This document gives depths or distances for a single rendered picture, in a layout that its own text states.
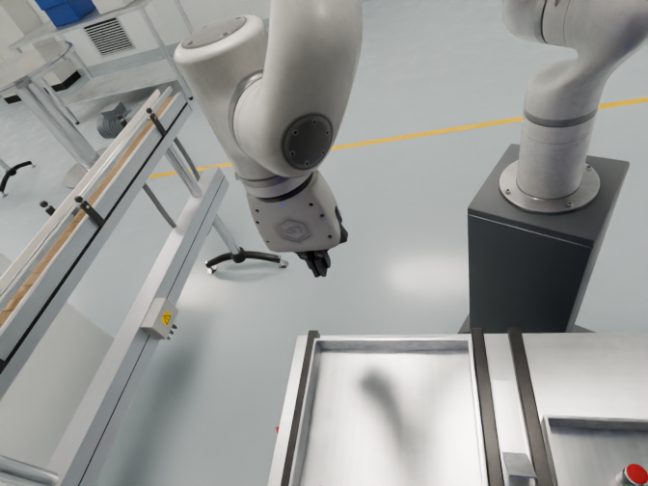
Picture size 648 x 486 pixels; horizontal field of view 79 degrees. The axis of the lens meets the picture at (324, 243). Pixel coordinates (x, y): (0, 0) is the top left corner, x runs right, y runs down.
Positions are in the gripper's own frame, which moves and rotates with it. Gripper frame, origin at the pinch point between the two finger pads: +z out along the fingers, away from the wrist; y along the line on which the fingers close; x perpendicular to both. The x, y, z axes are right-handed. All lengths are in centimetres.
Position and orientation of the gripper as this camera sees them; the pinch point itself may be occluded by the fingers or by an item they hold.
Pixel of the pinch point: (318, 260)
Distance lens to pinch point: 56.1
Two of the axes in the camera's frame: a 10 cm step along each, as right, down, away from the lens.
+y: 9.5, -0.8, -2.9
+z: 2.7, 6.6, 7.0
